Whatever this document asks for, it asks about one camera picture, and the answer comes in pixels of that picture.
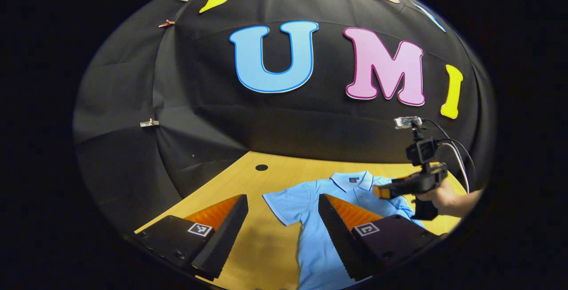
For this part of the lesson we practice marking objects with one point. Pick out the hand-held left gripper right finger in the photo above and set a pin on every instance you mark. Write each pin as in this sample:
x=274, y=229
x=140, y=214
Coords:
x=339, y=241

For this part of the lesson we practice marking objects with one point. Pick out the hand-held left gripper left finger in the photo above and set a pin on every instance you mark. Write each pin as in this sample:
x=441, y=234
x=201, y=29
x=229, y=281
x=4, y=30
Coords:
x=224, y=236

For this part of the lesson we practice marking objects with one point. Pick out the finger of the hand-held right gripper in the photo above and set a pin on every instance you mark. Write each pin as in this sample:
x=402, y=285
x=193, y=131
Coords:
x=397, y=188

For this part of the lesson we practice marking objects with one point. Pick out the light blue T-shirt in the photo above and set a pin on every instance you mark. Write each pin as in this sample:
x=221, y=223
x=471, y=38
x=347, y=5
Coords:
x=315, y=245

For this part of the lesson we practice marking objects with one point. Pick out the black backdrop cloth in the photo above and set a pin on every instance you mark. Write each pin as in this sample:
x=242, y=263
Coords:
x=199, y=103

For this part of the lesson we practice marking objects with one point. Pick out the white clip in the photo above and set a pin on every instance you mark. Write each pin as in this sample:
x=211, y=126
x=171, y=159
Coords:
x=149, y=123

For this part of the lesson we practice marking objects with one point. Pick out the red clip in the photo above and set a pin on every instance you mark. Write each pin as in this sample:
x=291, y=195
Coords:
x=166, y=23

